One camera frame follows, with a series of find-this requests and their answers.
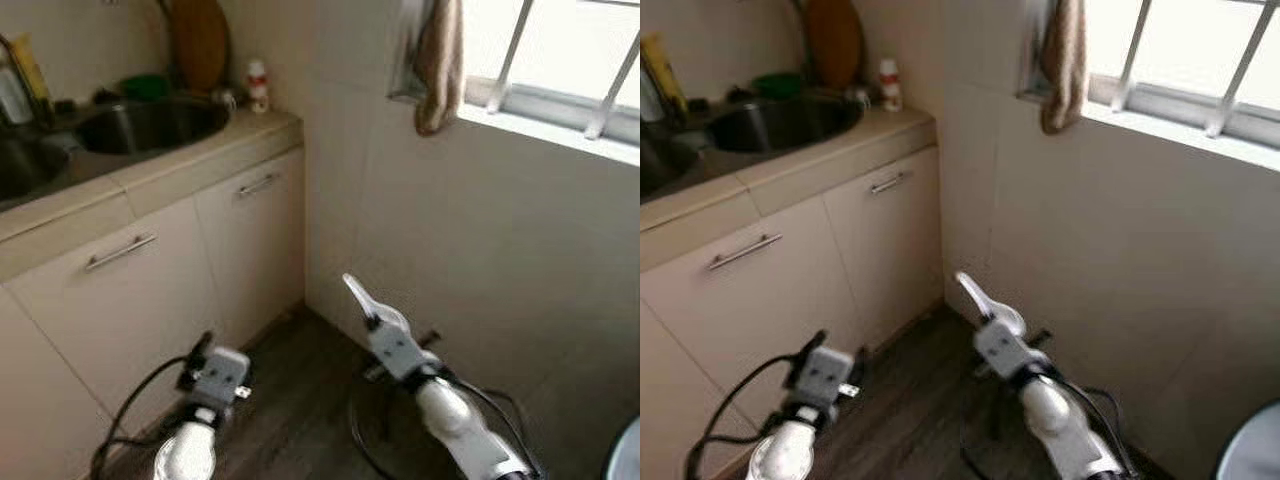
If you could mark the green plastic bowl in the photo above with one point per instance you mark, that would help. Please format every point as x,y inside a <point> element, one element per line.
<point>778,85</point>
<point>145,87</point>

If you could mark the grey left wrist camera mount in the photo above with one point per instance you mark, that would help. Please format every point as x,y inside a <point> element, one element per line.
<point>828,372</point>
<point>222,372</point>

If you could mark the stainless steel double sink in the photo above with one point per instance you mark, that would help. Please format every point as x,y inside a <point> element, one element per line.
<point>150,130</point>
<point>780,125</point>

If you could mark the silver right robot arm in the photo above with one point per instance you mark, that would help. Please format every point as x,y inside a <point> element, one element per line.
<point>1050,410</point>
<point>450,415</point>

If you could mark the beige sink counter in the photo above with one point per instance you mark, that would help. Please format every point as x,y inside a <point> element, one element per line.
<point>880,135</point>
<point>230,140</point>

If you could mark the white bottle with red label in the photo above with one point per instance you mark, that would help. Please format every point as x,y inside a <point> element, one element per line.
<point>258,90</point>
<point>890,88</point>

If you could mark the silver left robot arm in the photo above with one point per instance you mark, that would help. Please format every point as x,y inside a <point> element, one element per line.
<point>188,455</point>
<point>785,455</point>

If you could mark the beige cabinet door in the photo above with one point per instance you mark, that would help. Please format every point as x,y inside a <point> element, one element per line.
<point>890,250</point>
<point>670,420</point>
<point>120,320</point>
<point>255,250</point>
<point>40,400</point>
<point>740,330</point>

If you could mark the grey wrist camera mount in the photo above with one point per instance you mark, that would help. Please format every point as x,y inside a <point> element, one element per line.
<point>828,372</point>
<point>222,372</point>
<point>1000,345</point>
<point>393,348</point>

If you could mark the brown hanging towel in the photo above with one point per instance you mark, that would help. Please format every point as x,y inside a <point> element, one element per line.
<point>1063,70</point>
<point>440,70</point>

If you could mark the yellow dish soap bottle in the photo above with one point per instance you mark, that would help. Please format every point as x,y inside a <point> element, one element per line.
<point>28,70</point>
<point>665,75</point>

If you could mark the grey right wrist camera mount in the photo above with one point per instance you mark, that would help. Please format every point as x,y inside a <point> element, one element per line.
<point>393,348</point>
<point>1000,345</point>

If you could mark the white window with bars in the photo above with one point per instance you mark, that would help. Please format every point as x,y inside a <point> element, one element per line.
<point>560,50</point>
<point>1180,50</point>

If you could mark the round wooden cutting board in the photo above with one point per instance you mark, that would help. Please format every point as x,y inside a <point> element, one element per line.
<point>200,45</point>
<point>835,40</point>

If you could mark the white ceramic spoon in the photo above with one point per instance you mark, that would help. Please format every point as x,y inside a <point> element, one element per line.
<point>385,312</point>
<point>1005,318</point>

